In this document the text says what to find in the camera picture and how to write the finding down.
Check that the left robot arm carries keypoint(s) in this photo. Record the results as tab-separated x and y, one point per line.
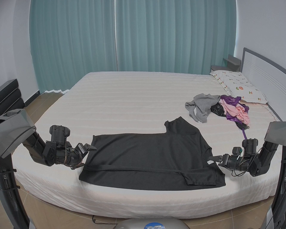
15	132

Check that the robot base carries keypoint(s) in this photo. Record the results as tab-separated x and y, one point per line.
152	224

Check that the white printed pillow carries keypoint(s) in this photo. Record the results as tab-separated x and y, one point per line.
241	85

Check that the grey garment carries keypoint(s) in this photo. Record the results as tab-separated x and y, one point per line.
202	106

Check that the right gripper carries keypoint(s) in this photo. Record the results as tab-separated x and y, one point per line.
231	162

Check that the black chest of drawers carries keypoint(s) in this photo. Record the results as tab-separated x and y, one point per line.
10	96

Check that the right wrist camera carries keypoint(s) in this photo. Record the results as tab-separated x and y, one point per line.
237	151

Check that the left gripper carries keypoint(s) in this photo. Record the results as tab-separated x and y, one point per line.
76	156

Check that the grey bedside table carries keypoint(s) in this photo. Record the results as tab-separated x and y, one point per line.
232	61

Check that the bed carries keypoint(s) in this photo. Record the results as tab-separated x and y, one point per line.
134	100

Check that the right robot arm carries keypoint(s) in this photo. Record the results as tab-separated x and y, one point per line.
271	152

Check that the pile of clothes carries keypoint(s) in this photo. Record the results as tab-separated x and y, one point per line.
234	111

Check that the black T-shirt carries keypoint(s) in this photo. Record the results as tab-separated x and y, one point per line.
152	156

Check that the blue-green curtain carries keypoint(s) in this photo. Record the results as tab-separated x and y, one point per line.
174	35
73	40

